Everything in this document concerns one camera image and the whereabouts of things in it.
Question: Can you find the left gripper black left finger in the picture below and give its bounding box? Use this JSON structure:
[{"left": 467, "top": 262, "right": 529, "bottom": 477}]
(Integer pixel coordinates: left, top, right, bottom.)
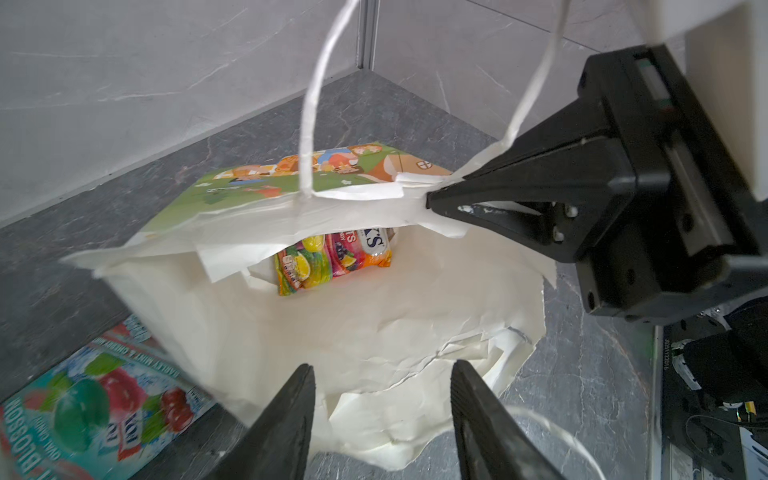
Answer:
[{"left": 207, "top": 364, "right": 316, "bottom": 479}]

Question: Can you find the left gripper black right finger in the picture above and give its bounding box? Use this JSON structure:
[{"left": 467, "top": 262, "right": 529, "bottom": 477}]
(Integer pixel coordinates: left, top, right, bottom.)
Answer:
[{"left": 450, "top": 360, "right": 563, "bottom": 480}]

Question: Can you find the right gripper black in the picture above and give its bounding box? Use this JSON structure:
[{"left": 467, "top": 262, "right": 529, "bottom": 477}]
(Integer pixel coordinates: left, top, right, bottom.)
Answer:
[{"left": 427, "top": 46, "right": 767, "bottom": 325}]

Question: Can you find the teal snack packet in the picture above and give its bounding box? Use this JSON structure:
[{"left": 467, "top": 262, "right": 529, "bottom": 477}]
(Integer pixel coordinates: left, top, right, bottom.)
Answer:
[{"left": 1, "top": 315, "right": 215, "bottom": 479}]

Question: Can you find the white floral paper bag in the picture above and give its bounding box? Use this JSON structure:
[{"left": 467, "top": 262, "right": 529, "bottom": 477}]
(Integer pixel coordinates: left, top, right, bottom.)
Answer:
[{"left": 66, "top": 1, "right": 556, "bottom": 470}]

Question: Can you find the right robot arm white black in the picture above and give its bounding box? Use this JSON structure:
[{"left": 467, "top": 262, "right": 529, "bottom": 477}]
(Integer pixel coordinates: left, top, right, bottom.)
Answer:
[{"left": 426, "top": 46, "right": 767, "bottom": 479}]

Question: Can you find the orange pink Fox's candy bag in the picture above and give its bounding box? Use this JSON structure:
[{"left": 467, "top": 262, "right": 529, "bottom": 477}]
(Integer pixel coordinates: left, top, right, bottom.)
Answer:
[{"left": 274, "top": 228, "right": 396, "bottom": 296}]

